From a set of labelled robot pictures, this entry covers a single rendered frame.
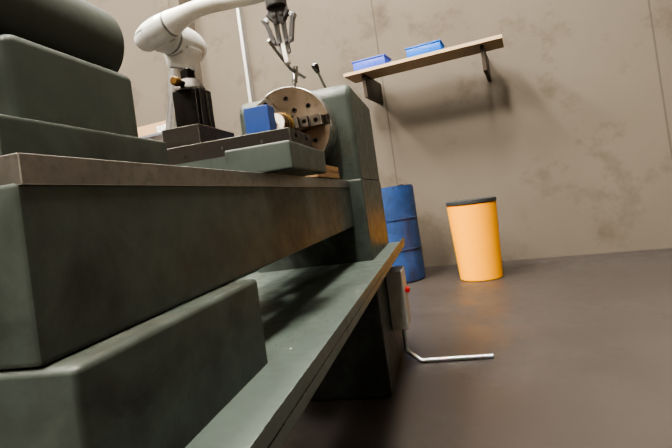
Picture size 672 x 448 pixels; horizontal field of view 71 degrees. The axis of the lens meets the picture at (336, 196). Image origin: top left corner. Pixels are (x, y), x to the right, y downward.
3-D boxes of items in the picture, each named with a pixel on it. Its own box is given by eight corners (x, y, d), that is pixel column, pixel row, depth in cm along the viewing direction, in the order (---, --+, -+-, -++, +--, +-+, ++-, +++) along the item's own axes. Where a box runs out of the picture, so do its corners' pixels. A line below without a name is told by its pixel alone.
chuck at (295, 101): (256, 170, 188) (259, 90, 188) (333, 173, 182) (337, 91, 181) (247, 169, 180) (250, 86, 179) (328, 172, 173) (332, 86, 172)
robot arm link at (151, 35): (155, 3, 180) (180, 14, 193) (122, 24, 188) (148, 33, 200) (164, 35, 179) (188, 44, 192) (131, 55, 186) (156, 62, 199)
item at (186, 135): (204, 155, 136) (202, 138, 136) (236, 150, 134) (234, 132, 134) (164, 150, 116) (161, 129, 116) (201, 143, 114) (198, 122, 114)
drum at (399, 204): (428, 271, 456) (416, 182, 457) (423, 283, 401) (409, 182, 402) (370, 276, 472) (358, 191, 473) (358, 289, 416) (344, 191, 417)
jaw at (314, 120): (297, 121, 178) (327, 113, 176) (300, 134, 178) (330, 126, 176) (288, 117, 167) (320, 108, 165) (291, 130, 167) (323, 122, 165)
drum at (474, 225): (507, 270, 404) (496, 195, 405) (507, 280, 365) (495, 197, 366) (458, 274, 418) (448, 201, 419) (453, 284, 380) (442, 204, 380)
